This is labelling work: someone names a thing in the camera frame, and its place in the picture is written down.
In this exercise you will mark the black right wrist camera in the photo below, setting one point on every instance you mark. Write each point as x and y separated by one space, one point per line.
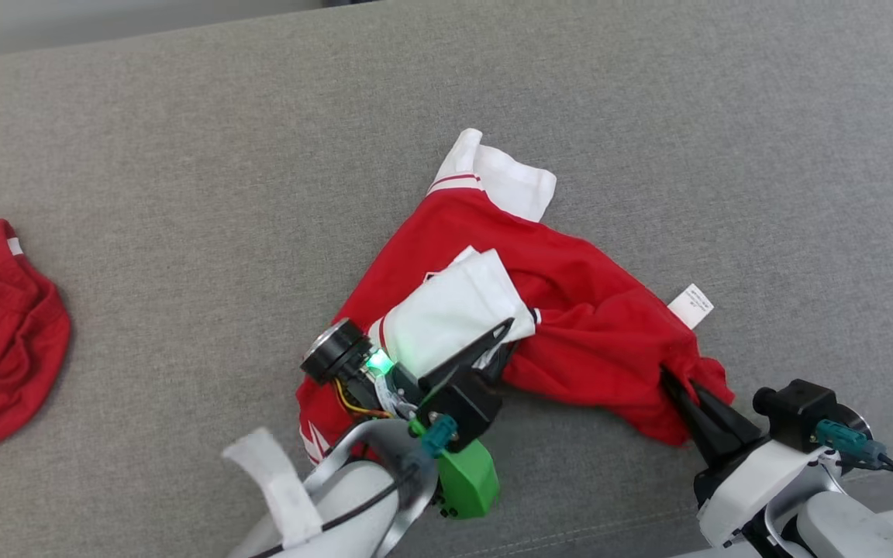
795 411

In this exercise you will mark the red shorts with white stripe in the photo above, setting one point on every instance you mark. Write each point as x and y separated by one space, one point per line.
5 341

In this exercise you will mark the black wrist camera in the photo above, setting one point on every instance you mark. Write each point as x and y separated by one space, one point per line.
470 411
795 411

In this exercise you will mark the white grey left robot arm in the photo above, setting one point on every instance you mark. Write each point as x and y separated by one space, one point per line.
353 496

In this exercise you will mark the red shirt with white sleeves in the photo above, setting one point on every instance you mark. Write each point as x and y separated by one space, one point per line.
570 310

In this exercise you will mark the teal right camera connector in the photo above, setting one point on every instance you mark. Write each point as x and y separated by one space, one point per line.
846 440

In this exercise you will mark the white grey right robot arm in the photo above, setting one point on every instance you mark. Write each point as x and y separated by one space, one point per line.
842 527

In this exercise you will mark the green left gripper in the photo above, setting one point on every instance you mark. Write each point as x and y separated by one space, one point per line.
468 480

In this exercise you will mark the grey fabric sofa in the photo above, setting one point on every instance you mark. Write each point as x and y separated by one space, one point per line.
183 155

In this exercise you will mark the teal left camera connector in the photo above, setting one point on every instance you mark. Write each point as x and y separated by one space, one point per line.
439 435

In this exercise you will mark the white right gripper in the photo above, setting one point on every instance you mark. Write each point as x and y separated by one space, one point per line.
741 488

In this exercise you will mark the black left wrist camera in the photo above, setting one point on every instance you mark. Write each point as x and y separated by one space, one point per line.
470 411

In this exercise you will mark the teal camera connector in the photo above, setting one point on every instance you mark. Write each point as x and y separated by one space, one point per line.
439 435
846 440

